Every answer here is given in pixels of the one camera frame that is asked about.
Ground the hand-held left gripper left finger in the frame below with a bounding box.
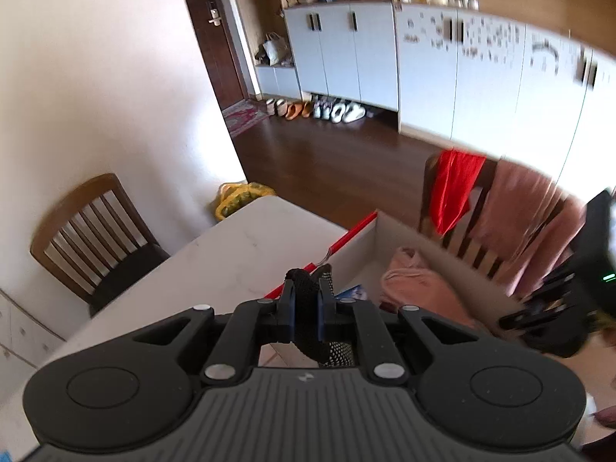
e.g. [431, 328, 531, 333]
[132, 279, 296, 387]

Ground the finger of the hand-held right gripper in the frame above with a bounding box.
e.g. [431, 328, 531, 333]
[522, 264, 583, 311]
[498, 298, 585, 335]

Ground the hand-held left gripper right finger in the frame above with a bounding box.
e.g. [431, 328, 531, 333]
[315, 279, 482, 387]

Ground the red cardboard box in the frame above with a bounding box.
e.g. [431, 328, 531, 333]
[262, 209, 530, 338]

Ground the pink cloth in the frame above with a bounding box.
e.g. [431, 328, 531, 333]
[379, 246, 482, 328]

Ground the pink towel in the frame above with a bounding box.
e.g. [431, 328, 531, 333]
[469, 161, 588, 299]

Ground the yellow bag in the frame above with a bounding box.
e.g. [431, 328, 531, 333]
[215, 182, 277, 222]

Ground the red cloth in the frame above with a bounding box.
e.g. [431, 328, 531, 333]
[430, 149, 487, 236]

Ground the wooden chair with draped cloths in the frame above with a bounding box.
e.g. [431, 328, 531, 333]
[418, 151, 585, 299]

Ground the patterned door rug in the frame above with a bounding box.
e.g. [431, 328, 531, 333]
[221, 99, 273, 138]

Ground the row of shoes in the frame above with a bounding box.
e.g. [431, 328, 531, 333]
[264, 96, 369, 123]

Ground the wooden slatted chair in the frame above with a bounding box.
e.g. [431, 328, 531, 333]
[30, 173, 170, 318]

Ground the white tote bag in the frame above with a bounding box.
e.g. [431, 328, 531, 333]
[262, 33, 292, 65]

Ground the dark brown door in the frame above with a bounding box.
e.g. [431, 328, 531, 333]
[176, 0, 263, 107]

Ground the white cabinet row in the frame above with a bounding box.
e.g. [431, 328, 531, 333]
[255, 0, 616, 213]

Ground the white drawer unit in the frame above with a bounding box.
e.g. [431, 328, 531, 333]
[0, 289, 65, 395]

